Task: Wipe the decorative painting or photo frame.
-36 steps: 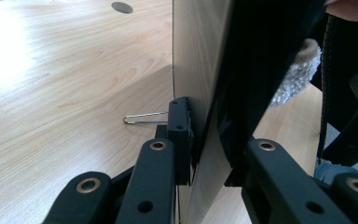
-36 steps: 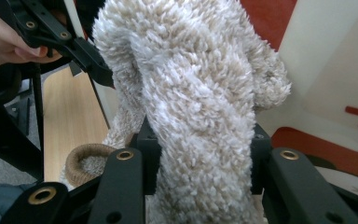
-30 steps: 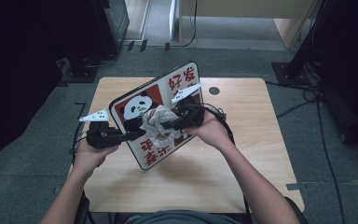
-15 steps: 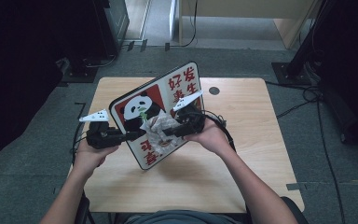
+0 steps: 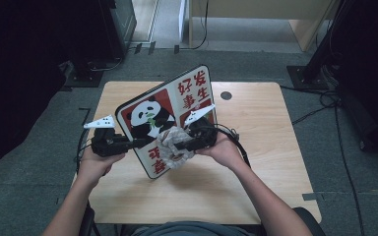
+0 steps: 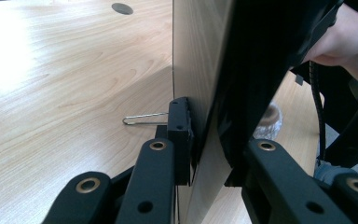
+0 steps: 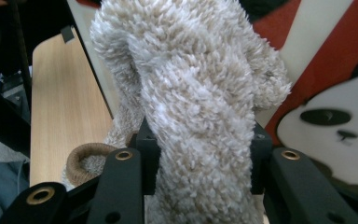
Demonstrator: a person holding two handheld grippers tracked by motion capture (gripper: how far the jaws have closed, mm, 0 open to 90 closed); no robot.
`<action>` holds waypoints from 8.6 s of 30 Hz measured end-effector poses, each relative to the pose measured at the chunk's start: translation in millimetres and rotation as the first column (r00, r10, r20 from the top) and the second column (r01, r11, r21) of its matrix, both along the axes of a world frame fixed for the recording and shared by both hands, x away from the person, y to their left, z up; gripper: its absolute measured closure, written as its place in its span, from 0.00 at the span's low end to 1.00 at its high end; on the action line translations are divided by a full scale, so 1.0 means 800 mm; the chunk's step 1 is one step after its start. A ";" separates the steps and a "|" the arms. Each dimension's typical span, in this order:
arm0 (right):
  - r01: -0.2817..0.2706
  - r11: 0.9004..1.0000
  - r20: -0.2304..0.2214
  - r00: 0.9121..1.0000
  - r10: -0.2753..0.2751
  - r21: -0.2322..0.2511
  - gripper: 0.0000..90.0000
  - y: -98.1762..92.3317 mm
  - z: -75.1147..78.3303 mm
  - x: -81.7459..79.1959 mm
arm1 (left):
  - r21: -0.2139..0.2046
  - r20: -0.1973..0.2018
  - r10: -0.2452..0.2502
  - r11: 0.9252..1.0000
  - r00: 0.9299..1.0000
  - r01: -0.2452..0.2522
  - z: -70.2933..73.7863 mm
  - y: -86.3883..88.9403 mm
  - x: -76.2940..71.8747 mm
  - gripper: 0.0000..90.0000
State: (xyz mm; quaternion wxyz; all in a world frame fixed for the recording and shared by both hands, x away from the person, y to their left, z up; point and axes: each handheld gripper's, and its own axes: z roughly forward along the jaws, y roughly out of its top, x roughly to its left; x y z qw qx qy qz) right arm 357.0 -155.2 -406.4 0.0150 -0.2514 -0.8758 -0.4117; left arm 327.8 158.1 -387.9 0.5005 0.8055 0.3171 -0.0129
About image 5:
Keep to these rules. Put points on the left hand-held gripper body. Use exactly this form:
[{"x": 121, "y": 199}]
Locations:
[{"x": 109, "y": 144}]

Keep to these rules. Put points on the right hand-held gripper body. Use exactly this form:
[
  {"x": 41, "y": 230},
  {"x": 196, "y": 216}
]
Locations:
[{"x": 203, "y": 134}]

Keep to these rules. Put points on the grey cloth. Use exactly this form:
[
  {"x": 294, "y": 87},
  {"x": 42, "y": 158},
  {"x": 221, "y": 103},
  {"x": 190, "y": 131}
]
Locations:
[{"x": 170, "y": 147}]

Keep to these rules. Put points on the square panda print board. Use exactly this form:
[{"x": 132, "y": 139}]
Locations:
[{"x": 144, "y": 111}]

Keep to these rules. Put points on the person's right hand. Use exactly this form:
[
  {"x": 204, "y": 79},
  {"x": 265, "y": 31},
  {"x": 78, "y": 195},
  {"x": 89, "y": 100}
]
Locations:
[{"x": 221, "y": 152}]

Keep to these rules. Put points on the person's left hand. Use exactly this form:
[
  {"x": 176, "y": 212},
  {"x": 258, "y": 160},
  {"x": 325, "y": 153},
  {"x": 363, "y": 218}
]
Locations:
[{"x": 93, "y": 167}]

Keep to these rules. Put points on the black angled floor tape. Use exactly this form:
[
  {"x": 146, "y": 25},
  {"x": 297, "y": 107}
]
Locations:
[{"x": 88, "y": 113}]

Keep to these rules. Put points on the black round table grommet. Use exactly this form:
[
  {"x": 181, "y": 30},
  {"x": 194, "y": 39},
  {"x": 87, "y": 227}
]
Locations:
[{"x": 226, "y": 95}]

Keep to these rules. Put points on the black stand base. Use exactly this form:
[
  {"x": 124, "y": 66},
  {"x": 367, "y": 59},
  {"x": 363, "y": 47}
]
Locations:
[{"x": 85, "y": 78}]

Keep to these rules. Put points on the black chair armrest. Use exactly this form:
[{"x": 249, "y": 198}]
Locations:
[{"x": 87, "y": 223}]

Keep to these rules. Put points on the dark curtain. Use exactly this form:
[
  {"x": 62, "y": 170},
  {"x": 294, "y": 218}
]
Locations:
[
  {"x": 374, "y": 82},
  {"x": 19, "y": 82}
]

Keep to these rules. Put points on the black cabinet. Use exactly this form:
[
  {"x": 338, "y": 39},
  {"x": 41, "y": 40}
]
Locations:
[{"x": 118, "y": 29}]

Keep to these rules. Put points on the black metal stand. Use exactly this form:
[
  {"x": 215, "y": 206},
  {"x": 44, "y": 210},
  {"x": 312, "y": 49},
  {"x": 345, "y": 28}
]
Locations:
[{"x": 308, "y": 77}]

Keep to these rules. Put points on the light wooden desk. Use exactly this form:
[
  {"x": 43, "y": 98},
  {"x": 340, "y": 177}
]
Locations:
[{"x": 259, "y": 8}]

